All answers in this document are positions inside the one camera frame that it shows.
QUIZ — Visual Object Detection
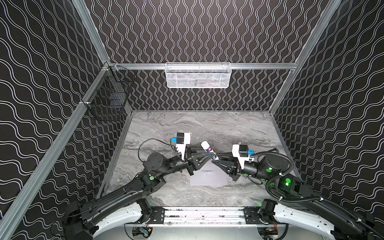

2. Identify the blue white glue stick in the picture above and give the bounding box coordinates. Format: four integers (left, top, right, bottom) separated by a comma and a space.
201, 141, 218, 160

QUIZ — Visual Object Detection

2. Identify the white envelope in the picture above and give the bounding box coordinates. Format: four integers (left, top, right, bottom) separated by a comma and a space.
190, 160, 228, 187

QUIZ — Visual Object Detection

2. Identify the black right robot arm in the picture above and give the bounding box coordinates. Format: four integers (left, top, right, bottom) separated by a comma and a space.
213, 150, 384, 240

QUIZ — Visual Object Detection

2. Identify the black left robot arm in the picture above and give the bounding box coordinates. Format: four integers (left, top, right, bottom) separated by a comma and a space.
62, 147, 215, 240

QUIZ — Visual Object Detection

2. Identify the aluminium back crossbar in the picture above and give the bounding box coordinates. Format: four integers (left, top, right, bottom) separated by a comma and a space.
112, 62, 298, 71

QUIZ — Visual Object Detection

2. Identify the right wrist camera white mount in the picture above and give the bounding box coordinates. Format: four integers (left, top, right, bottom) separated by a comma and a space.
232, 145, 255, 170

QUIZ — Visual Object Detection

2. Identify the white wire mesh basket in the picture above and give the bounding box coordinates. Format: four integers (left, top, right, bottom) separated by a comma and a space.
165, 62, 232, 89

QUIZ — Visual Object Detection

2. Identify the black wire basket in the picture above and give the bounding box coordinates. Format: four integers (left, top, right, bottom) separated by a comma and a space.
86, 63, 138, 122

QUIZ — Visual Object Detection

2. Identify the aluminium corner post left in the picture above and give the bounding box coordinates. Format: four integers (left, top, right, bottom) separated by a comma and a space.
72, 0, 111, 63

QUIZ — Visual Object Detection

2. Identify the aluminium corner post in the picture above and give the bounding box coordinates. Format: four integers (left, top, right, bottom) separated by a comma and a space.
72, 0, 111, 63
269, 0, 342, 116

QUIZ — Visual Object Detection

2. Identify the aluminium left side rail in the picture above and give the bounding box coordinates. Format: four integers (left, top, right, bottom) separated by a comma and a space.
1, 62, 109, 240

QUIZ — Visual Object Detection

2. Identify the aluminium corner post right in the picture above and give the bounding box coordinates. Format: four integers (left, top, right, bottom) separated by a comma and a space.
269, 0, 342, 116

